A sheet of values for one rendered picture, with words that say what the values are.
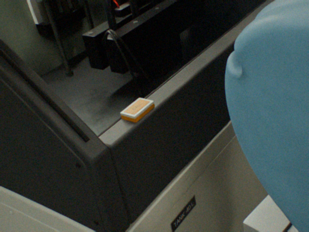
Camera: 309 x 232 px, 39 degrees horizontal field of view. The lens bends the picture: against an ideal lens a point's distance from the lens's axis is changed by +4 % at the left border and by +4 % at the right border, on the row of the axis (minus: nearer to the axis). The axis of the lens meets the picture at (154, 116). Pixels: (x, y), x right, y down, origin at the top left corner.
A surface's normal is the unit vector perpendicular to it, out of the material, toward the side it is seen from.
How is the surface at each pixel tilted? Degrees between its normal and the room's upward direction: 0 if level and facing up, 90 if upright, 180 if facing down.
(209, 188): 90
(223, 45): 0
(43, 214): 90
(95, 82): 0
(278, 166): 97
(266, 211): 0
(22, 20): 90
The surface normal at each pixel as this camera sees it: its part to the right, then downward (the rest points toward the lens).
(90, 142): 0.41, -0.47
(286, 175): -0.83, 0.49
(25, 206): -0.59, 0.51
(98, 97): -0.17, -0.84
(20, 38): 0.79, 0.21
